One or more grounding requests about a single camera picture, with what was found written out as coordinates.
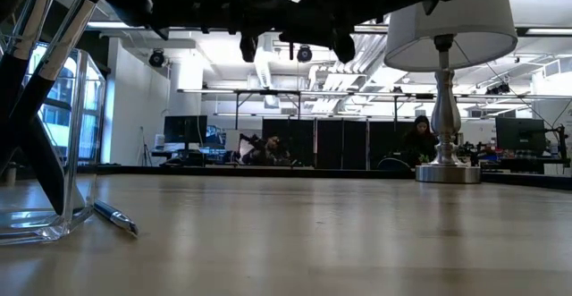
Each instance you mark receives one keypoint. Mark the white shade silver table lamp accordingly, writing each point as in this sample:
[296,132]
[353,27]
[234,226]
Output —
[447,19]

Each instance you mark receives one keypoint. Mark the large white-tipped powder brush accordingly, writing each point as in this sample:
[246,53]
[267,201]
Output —
[67,41]

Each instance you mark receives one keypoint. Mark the person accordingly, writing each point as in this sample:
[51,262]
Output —
[420,141]
[268,153]

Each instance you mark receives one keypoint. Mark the black partition wall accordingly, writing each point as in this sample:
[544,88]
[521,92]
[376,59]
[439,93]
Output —
[330,144]

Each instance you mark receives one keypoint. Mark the black chair back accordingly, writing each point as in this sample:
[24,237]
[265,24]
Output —
[393,165]

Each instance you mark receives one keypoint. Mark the black ceiling spotlight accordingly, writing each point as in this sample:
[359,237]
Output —
[305,54]
[156,58]

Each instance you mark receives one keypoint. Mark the long ceiling light strip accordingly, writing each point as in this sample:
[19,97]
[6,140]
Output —
[371,29]
[116,25]

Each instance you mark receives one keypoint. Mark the black fan makeup brush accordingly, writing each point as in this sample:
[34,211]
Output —
[49,180]

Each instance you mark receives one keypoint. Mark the clear acrylic organizer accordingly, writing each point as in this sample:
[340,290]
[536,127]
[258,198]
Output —
[71,153]

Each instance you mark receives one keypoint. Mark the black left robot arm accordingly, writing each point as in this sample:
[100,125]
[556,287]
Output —
[187,5]

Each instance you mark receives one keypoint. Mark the black computer monitor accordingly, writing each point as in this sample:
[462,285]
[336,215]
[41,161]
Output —
[185,129]
[520,132]

